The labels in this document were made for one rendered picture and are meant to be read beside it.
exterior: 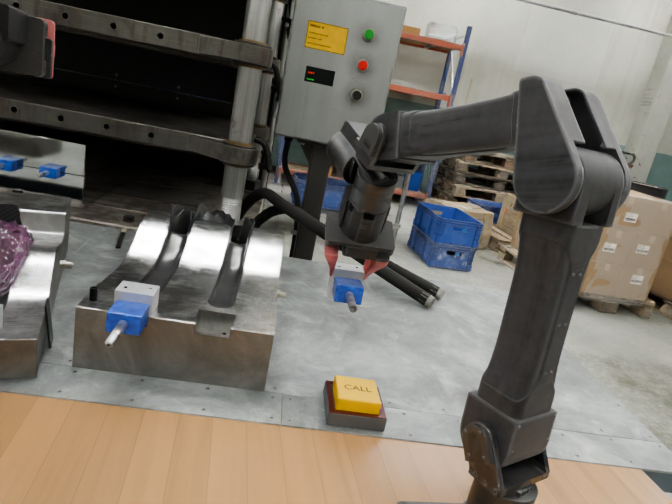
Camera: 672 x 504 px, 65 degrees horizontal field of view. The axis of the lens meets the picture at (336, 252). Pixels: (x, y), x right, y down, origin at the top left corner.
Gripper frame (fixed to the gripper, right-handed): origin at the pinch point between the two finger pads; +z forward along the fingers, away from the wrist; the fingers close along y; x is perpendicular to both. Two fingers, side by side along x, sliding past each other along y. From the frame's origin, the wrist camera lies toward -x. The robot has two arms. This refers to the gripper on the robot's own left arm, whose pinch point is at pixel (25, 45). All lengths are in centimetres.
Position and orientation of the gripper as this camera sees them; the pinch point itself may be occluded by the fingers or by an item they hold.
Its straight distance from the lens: 84.1
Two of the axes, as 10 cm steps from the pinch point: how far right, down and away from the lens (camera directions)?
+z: -1.7, -2.9, 9.4
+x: -1.9, 9.5, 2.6
